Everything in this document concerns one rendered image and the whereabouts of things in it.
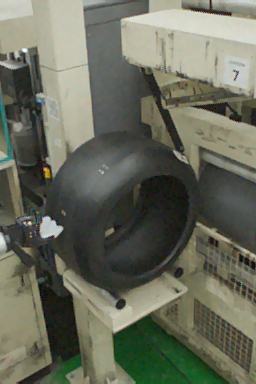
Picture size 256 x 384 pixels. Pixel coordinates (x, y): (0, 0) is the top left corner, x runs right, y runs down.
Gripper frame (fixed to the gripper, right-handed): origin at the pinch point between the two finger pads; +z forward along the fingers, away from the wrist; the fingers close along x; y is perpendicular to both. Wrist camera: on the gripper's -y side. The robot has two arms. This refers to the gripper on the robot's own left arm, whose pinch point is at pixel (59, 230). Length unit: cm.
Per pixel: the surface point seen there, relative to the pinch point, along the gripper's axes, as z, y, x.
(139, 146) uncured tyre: 27.7, 25.3, -5.4
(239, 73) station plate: 41, 52, -32
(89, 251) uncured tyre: 4.7, -4.1, -10.8
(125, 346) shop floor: 64, -116, 43
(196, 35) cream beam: 40, 60, -14
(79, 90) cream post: 24, 38, 25
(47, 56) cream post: 15, 49, 30
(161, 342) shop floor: 82, -114, 33
